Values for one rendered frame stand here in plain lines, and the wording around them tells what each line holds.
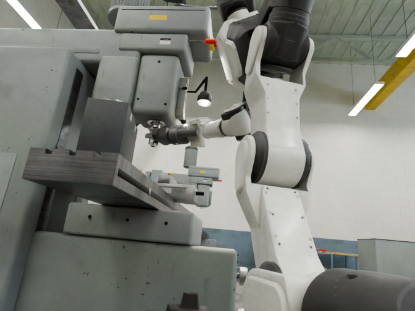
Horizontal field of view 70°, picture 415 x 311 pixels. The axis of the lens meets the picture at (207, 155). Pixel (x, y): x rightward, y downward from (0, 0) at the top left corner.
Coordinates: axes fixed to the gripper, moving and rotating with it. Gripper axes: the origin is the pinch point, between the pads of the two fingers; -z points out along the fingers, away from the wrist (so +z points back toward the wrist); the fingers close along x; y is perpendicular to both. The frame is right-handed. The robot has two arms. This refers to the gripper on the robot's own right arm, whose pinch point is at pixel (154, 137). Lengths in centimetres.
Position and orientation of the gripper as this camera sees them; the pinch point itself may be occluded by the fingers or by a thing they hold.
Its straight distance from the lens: 142.1
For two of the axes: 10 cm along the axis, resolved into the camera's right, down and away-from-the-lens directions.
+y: -0.8, 9.5, -2.9
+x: -4.4, -3.0, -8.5
